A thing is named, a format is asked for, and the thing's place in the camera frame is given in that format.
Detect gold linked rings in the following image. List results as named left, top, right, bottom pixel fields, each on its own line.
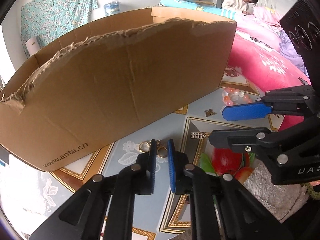
left=138, top=139, right=169, bottom=158

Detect pink orange bead bracelet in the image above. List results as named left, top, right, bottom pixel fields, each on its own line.
left=221, top=87, right=253, bottom=107

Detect gold bar hair clip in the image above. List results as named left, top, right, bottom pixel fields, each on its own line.
left=190, top=132, right=207, bottom=139

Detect gold butterfly brooch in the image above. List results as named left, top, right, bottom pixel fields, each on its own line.
left=204, top=109, right=216, bottom=118

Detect green fuzzy sleeve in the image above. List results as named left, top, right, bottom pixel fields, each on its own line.
left=301, top=183, right=320, bottom=200

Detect pink floral quilt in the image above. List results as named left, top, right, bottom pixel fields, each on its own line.
left=226, top=6, right=312, bottom=132

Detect brown cardboard box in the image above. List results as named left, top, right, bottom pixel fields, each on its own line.
left=1, top=7, right=236, bottom=172

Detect person in white top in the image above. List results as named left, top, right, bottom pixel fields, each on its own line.
left=221, top=0, right=259, bottom=15

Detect blue water jug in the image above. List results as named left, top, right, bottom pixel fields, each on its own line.
left=104, top=1, right=120, bottom=16

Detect teal floral wall cloth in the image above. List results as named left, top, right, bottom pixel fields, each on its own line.
left=21, top=0, right=98, bottom=57

